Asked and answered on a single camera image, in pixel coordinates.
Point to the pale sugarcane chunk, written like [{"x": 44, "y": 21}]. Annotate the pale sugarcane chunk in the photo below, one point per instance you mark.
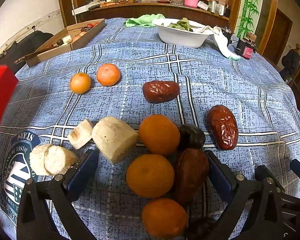
[{"x": 67, "y": 39}]

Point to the wrinkled red jujube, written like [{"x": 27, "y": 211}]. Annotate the wrinkled red jujube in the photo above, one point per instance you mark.
[
  {"x": 222, "y": 127},
  {"x": 160, "y": 91}
]

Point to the green leafy vegetable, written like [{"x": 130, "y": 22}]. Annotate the green leafy vegetable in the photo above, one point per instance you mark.
[{"x": 182, "y": 25}]

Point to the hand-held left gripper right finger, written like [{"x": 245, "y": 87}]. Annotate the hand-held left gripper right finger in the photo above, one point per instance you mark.
[{"x": 218, "y": 177}]

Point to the wooden door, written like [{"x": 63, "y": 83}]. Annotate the wooden door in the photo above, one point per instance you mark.
[{"x": 277, "y": 35}]

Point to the white flat box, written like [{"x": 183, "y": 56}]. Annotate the white flat box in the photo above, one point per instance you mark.
[{"x": 82, "y": 9}]

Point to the green cloth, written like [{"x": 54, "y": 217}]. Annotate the green cloth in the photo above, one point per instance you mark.
[{"x": 142, "y": 20}]

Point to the red labelled black bottle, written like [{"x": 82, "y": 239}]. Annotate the red labelled black bottle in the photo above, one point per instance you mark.
[{"x": 245, "y": 50}]

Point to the thick peeled sugarcane piece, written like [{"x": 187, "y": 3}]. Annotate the thick peeled sugarcane piece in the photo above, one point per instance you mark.
[{"x": 113, "y": 138}]

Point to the cardboard box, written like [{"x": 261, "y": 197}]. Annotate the cardboard box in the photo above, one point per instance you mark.
[{"x": 95, "y": 33}]

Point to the bright orange tangerine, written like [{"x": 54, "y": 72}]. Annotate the bright orange tangerine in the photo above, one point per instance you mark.
[{"x": 108, "y": 74}]

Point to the small red round fruit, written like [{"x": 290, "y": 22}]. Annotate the small red round fruit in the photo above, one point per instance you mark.
[{"x": 90, "y": 25}]

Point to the white bowl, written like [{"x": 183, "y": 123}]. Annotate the white bowl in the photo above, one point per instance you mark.
[{"x": 180, "y": 36}]

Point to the smooth brown jujube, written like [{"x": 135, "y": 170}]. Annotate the smooth brown jujube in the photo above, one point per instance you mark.
[{"x": 191, "y": 175}]

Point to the small wooden sign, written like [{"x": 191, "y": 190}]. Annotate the small wooden sign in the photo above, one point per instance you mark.
[{"x": 250, "y": 36}]

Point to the wooden sideboard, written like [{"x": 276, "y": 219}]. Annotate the wooden sideboard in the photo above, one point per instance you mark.
[{"x": 110, "y": 11}]

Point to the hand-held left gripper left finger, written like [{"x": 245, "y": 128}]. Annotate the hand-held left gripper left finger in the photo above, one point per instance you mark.
[{"x": 83, "y": 172}]

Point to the white sock with green toe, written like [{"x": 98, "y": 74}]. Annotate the white sock with green toe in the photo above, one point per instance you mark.
[{"x": 221, "y": 42}]

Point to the white upright box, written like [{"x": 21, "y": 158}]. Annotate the white upright box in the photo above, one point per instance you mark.
[{"x": 216, "y": 7}]

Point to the large orange tangerine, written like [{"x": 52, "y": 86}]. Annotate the large orange tangerine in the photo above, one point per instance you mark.
[
  {"x": 164, "y": 218},
  {"x": 150, "y": 175},
  {"x": 159, "y": 134}
]

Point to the split sugarcane chunk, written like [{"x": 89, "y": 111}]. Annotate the split sugarcane chunk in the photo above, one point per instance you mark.
[{"x": 80, "y": 133}]

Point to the small yellow-orange tangerine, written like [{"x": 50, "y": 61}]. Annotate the small yellow-orange tangerine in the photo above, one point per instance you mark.
[{"x": 80, "y": 83}]

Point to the black leather chair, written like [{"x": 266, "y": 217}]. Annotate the black leather chair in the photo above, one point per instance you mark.
[{"x": 35, "y": 42}]

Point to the round peeled sugarcane slice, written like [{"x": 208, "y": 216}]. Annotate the round peeled sugarcane slice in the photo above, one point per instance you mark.
[
  {"x": 60, "y": 160},
  {"x": 37, "y": 158}
]

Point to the dark purple plum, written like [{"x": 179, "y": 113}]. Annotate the dark purple plum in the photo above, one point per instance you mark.
[{"x": 192, "y": 136}]

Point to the blue checked tablecloth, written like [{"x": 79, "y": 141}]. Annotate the blue checked tablecloth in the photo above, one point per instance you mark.
[{"x": 215, "y": 80}]

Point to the bamboo wall decal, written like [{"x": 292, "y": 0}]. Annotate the bamboo wall decal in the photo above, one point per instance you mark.
[{"x": 250, "y": 7}]

